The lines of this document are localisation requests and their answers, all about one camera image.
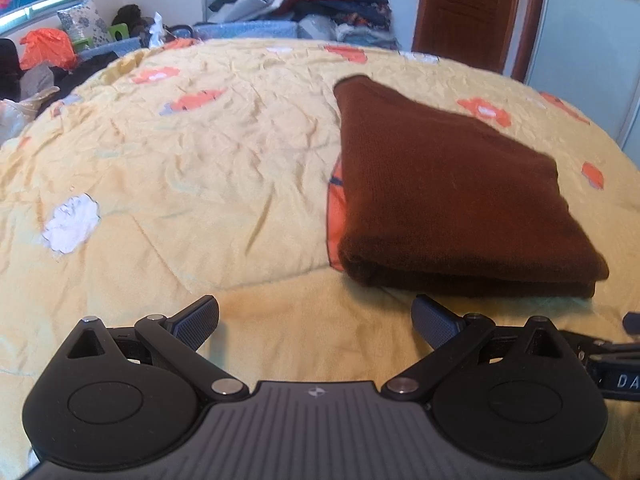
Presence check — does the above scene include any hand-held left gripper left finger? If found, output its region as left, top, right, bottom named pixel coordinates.
left=66, top=294, right=248, bottom=402

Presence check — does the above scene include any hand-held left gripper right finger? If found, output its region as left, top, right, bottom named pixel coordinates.
left=382, top=294, right=571, bottom=402

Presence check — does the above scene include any brown knit sweater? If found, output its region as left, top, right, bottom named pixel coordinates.
left=332, top=74, right=610, bottom=300

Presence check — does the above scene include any heap of dark clothes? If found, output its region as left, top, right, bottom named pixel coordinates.
left=0, top=37, right=118, bottom=106

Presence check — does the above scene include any yellow printed bedsheet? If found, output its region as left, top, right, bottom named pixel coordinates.
left=0, top=37, right=640, bottom=480

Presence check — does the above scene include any grey cloth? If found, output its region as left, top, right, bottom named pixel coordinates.
left=20, top=65, right=55, bottom=103

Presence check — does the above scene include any white crumpled bag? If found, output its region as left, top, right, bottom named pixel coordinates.
left=147, top=11, right=171, bottom=48

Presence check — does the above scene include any blue quilted blanket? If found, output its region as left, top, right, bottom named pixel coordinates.
left=75, top=22, right=301, bottom=66

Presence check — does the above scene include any black bag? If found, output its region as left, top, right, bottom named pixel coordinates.
left=116, top=4, right=155, bottom=33

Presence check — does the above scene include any brown wooden door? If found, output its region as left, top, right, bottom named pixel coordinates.
left=412, top=0, right=548, bottom=81

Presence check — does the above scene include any orange cloth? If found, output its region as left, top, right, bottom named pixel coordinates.
left=19, top=28, right=78, bottom=71

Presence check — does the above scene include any grey floral pillow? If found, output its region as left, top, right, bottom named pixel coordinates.
left=57, top=0, right=111, bottom=48

